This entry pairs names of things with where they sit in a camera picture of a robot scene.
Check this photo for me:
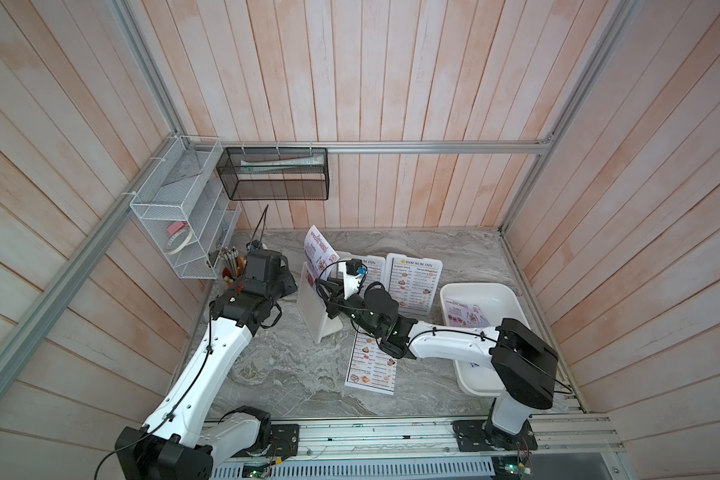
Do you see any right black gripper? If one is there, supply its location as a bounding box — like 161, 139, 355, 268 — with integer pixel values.
317, 278, 384, 343

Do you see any old dim sum menu sheet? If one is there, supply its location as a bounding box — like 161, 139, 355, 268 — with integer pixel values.
345, 333, 397, 395

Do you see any pink new menu sheet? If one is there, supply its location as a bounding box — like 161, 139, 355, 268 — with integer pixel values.
303, 225, 339, 293

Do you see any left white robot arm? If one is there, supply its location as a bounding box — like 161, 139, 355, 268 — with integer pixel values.
113, 249, 297, 479

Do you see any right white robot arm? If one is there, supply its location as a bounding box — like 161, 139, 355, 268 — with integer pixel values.
315, 279, 558, 435

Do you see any pink menu sheet in tray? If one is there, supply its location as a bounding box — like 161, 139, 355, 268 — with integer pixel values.
443, 299, 491, 329

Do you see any red pencil cup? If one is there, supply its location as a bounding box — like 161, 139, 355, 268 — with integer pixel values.
220, 247, 245, 285

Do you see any white tape roll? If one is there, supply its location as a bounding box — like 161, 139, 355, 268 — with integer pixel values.
164, 226, 194, 256

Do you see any white plastic tray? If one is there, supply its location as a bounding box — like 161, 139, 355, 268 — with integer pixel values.
439, 283, 530, 397

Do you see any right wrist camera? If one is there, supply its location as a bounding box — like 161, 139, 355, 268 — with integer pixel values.
339, 258, 367, 300

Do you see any white wire wall shelf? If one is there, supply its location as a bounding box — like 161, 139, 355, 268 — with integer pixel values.
130, 135, 241, 280

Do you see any black mesh wall basket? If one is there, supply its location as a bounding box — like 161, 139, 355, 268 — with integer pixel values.
216, 147, 330, 201

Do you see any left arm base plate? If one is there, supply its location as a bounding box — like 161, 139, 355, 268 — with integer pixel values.
232, 423, 300, 460

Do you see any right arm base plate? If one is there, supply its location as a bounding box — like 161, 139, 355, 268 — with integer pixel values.
451, 420, 538, 452

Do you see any aluminium rail base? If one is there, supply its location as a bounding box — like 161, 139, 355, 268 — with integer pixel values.
128, 412, 626, 466

